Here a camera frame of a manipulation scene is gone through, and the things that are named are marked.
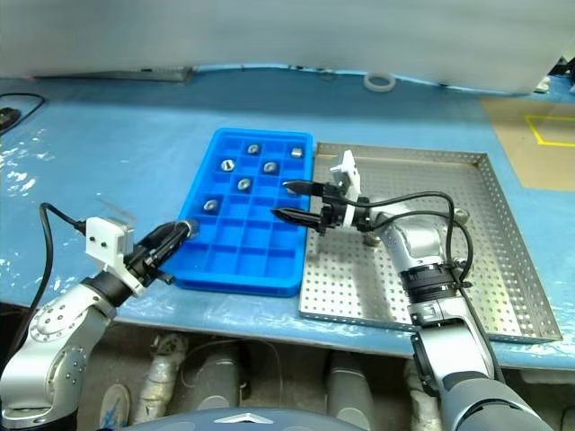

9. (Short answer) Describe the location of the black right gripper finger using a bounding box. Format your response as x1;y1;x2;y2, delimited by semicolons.
270;207;323;228
281;180;323;198

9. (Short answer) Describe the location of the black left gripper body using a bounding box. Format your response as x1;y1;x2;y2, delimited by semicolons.
121;241;176;289

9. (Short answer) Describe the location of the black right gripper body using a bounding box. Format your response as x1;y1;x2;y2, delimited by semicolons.
310;181;349;234

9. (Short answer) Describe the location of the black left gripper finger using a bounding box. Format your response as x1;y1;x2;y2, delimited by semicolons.
149;228;194;270
136;220;190;253

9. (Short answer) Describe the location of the blue plastic compartment tray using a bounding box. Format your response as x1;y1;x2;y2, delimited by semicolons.
173;128;315;299

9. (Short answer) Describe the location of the perforated steel tray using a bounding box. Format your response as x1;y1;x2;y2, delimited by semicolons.
297;141;563;345

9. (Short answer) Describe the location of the foil wrapped pipe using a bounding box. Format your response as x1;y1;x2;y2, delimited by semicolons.
403;358;444;431
134;334;190;426

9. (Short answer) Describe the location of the grey rounded cylinder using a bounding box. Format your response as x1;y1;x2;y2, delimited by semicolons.
325;349;376;426
183;343;246;412

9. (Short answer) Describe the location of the grey shoe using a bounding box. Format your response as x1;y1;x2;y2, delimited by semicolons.
98;383;132;427

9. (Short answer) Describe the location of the white backdrop board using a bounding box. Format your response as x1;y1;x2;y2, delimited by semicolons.
0;0;575;95

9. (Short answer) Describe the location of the grey power strip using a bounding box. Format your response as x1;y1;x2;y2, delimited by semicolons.
33;66;195;84

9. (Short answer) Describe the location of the grey robot chest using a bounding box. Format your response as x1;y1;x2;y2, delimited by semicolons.
129;406;342;431

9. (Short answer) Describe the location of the brown cardboard mat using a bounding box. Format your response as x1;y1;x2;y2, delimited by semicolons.
479;96;575;193

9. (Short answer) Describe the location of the small black device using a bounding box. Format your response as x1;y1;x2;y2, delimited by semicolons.
0;107;20;132

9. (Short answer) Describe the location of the black equipment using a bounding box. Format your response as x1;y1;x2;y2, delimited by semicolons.
545;53;575;95

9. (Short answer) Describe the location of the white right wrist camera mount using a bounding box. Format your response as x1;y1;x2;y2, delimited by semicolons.
329;150;362;233

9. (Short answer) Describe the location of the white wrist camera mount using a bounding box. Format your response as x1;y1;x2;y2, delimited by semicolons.
329;150;362;233
84;216;147;296

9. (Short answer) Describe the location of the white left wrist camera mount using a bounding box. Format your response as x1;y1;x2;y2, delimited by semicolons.
84;216;147;296

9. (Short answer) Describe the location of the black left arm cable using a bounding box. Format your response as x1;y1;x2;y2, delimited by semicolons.
17;202;89;342

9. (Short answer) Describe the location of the white plastic ring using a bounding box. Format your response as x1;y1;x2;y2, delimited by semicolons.
363;73;396;93

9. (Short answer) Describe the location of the thin black table cable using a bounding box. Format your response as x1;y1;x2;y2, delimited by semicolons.
0;92;47;136

